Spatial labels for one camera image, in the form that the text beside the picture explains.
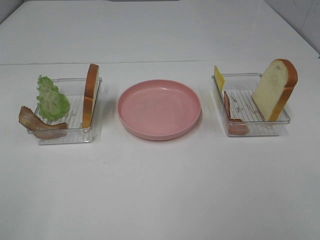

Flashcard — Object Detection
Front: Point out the yellow cheese slice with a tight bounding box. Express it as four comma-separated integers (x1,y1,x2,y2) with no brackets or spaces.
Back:
213,65,226,93

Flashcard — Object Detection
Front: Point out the bread slice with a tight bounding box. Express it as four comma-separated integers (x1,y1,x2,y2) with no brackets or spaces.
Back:
252,59,298,122
82,63,99,128

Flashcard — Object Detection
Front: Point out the bacon strip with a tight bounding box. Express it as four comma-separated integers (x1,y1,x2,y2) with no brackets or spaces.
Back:
18,106,68,140
223,91,249,136

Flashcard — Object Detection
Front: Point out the green lettuce leaf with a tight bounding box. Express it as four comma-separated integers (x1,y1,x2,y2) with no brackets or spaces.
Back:
36,75,71,121

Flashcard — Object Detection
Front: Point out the pink round plate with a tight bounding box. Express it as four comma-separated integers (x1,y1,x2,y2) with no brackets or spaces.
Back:
117,79,202,141

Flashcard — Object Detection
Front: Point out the clear plastic tray right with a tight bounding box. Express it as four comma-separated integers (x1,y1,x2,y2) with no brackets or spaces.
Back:
211,73,291,137

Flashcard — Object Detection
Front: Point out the clear plastic tray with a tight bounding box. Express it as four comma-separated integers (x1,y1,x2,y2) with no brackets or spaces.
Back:
27,77,107,145
211,73,291,137

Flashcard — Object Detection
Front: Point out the clear plastic tray left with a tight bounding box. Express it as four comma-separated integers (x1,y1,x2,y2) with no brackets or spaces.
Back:
27,77,107,145

